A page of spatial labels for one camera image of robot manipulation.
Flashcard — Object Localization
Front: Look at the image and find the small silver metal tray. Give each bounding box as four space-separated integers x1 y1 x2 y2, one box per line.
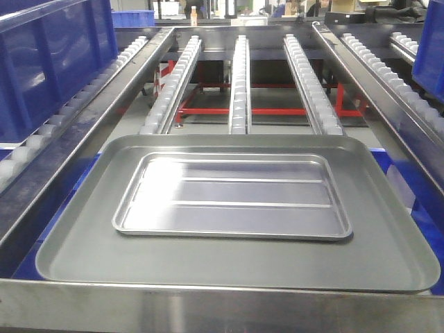
112 151 353 241

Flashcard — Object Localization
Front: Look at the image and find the large grey serving tray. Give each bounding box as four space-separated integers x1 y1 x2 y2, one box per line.
35 134 441 294

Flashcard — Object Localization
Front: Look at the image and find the blue bin under tray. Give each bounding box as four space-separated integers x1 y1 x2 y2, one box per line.
12 146 444 296

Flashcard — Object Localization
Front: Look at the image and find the centre white roller track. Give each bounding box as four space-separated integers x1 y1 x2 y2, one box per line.
228 35 252 135

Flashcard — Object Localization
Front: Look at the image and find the centre-left white roller track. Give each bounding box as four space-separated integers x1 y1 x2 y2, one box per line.
139 35 202 135

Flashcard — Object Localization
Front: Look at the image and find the centre-right white roller track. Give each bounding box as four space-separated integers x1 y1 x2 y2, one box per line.
284 34 345 136

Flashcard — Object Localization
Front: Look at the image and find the orange bottle in background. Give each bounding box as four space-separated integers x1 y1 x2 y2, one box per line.
190 6 198 26

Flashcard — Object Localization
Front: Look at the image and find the small blue background crate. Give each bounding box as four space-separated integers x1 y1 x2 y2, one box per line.
111 10 155 28

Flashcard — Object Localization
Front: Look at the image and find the blue plastic bin left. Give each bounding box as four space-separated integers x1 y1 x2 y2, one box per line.
1 1 117 143

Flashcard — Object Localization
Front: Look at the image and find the blue plastic bin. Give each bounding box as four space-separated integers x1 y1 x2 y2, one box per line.
412 1 443 103
1 1 117 143

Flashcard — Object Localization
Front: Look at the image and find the left white roller track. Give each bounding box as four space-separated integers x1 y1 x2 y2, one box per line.
1 35 148 191

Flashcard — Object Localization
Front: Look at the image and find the right white roller track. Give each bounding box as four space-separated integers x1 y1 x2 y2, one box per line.
341 33 443 139

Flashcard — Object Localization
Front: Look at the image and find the blue plastic bin right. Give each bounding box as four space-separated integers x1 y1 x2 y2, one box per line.
412 1 443 103

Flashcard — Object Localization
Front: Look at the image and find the red metal floor frame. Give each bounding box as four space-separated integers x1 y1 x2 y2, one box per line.
152 60 369 126

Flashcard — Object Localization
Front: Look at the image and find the steel left divider rail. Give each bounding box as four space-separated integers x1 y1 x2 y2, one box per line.
0 27 175 246

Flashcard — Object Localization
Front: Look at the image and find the steel divider rail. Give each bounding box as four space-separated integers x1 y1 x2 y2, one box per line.
0 27 175 246
312 22 443 194

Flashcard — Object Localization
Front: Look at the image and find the steel right divider rail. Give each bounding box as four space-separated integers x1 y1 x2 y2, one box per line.
312 22 443 194

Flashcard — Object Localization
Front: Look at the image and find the steel front rack rail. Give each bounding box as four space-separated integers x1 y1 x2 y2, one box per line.
1 279 443 332

